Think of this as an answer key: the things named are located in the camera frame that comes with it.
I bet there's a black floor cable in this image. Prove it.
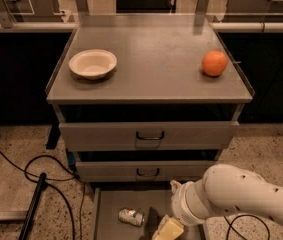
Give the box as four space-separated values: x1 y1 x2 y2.
0 137 87 240
223 213 271 240

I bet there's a top grey drawer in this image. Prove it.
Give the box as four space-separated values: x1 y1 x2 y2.
59 121 239 152

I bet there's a black metal pole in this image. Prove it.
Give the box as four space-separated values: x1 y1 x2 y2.
18 173 46 240

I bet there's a grey drawer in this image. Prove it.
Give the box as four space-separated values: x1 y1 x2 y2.
59 121 239 152
76 161 215 182
91 186 211 240

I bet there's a white horizontal rail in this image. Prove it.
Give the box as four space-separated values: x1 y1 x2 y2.
0 22 283 33

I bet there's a grey drawer cabinet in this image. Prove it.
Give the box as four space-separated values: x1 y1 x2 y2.
44 13 255 192

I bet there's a black floor cable right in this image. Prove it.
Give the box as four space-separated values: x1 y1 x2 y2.
223 213 271 240

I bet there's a bottom grey drawer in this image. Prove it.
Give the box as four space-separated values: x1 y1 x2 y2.
91 186 211 240

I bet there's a black floor cable left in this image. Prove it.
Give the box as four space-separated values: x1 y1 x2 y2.
0 137 87 240

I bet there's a middle grey drawer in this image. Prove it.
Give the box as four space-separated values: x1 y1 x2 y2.
76 161 215 182

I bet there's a top drawer black handle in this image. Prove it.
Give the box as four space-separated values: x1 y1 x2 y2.
135 131 165 141

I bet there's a white paper bowl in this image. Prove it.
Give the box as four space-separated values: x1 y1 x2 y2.
69 49 117 80

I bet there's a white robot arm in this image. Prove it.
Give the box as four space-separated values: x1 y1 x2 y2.
152 164 283 240

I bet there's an orange fruit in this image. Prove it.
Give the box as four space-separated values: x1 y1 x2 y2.
201 50 228 77

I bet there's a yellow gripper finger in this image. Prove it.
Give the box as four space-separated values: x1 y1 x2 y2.
170 180 181 194
152 215 184 240

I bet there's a middle drawer black handle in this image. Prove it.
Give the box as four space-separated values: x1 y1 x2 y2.
136 168 160 177

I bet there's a drawer black handle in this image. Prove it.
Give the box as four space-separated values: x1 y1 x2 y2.
136 168 160 177
135 131 165 141

